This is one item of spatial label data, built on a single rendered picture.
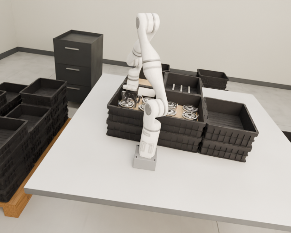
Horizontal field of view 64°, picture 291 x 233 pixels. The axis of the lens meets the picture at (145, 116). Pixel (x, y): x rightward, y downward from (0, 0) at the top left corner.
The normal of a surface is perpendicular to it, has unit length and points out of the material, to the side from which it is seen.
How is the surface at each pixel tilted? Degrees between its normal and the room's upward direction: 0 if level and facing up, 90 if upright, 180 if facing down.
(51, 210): 0
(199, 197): 0
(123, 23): 90
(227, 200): 0
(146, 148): 90
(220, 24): 90
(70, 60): 90
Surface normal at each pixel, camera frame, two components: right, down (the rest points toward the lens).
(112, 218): 0.12, -0.86
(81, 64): -0.07, 0.49
